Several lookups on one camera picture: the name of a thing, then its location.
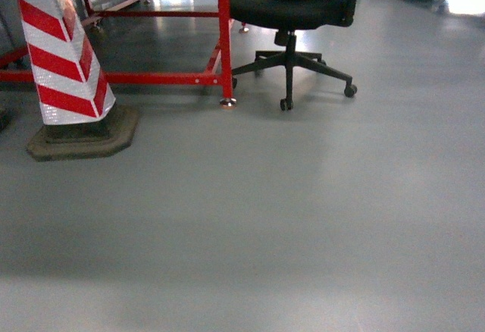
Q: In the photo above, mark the black office chair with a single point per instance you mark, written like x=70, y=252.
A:
x=286, y=17

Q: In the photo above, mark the red white traffic cone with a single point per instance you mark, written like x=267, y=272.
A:
x=81, y=118

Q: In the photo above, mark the red metal workbench frame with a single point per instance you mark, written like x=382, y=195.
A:
x=217, y=71

